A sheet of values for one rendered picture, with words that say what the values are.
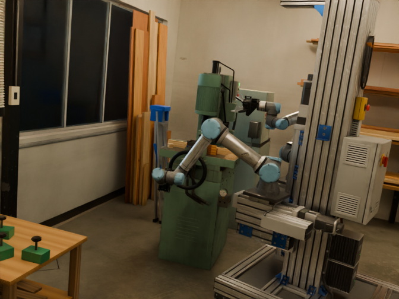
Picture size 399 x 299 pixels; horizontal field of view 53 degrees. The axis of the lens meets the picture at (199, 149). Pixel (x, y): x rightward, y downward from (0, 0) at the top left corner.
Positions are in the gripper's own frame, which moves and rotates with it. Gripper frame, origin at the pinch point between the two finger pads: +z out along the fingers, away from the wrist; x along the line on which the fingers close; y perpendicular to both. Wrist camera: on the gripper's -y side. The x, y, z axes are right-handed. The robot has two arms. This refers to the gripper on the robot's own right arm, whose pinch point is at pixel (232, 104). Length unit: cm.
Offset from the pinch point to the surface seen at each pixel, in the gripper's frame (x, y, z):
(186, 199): 58, -51, 26
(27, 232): 137, 23, 83
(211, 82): -11.2, 9.2, 18.9
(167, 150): 33, -26, 45
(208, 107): 1.8, -4.9, 18.5
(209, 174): 42, -35, 9
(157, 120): -29, -66, 85
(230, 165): 35.3, -27.7, -5.1
